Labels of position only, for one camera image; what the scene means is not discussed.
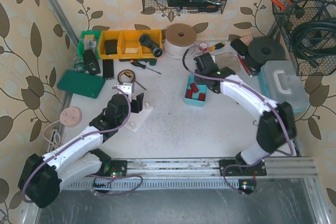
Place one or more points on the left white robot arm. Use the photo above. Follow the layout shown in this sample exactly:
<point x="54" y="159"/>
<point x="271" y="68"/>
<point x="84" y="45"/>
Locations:
<point x="44" y="177"/>

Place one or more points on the black green battery device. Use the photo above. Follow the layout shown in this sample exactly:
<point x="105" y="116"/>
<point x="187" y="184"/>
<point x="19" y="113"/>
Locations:
<point x="90" y="62"/>

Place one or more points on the white peg base plate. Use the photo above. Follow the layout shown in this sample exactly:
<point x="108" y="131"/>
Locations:
<point x="136" y="120"/>

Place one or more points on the teal spring tray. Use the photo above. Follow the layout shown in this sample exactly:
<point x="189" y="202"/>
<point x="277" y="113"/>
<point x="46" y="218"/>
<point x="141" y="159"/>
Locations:
<point x="194" y="100"/>

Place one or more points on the small yellow black screwdriver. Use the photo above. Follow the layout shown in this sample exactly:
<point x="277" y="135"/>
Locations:
<point x="136" y="79"/>

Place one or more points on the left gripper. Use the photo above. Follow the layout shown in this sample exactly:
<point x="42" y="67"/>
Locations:
<point x="134" y="102"/>

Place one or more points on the yellow black nut driver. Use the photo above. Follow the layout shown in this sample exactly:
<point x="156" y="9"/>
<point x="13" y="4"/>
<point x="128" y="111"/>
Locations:
<point x="216" y="46"/>

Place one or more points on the wire basket with cables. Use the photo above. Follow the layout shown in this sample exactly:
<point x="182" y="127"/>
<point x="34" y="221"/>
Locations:
<point x="308" y="29"/>

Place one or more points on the round sanding disc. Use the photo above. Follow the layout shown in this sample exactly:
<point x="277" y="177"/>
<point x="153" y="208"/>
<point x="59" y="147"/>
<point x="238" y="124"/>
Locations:
<point x="70" y="117"/>

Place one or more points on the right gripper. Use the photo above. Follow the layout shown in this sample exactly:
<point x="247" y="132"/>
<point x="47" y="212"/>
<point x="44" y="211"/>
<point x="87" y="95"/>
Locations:
<point x="203" y="63"/>

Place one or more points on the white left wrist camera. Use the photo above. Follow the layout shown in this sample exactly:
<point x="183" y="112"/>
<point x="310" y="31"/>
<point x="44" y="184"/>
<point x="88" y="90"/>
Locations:
<point x="126" y="88"/>

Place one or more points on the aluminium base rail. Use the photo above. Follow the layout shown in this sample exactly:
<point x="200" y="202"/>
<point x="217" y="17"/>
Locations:
<point x="176" y="173"/>

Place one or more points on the beige work glove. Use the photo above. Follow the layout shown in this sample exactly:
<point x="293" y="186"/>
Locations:
<point x="228" y="59"/>

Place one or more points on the green parts bin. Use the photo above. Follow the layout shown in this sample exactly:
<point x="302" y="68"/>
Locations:
<point x="88" y="40"/>

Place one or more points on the black rectangular block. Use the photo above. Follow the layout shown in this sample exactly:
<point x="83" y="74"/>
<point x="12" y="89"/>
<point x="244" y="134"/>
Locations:
<point x="108" y="69"/>

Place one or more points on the teal plastic toolbox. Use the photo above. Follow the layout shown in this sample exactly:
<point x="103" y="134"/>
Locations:
<point x="278" y="81"/>

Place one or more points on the black rectangular case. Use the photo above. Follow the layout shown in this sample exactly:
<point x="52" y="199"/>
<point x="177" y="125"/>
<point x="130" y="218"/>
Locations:
<point x="240" y="47"/>

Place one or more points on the yellow parts bin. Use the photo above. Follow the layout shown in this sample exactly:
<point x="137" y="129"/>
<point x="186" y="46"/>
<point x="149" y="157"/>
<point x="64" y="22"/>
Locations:
<point x="125" y="45"/>

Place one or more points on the brown tape roll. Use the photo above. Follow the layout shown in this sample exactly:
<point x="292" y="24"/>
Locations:
<point x="121" y="75"/>

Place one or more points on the black pipe fitting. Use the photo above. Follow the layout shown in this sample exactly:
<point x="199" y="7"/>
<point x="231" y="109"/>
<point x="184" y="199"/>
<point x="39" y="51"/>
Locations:
<point x="146" y="41"/>

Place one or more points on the red handled pry tool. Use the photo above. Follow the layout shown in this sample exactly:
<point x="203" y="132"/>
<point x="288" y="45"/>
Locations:
<point x="250" y="71"/>

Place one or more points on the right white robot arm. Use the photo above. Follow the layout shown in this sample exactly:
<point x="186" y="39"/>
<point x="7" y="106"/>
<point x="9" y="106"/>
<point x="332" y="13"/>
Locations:
<point x="276" y="124"/>

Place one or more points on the green foam pad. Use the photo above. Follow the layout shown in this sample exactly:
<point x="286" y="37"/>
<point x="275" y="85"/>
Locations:
<point x="81" y="83"/>

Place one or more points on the red white tape roll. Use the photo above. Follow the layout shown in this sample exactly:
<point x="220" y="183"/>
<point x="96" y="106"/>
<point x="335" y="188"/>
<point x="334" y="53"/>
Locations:
<point x="203" y="46"/>

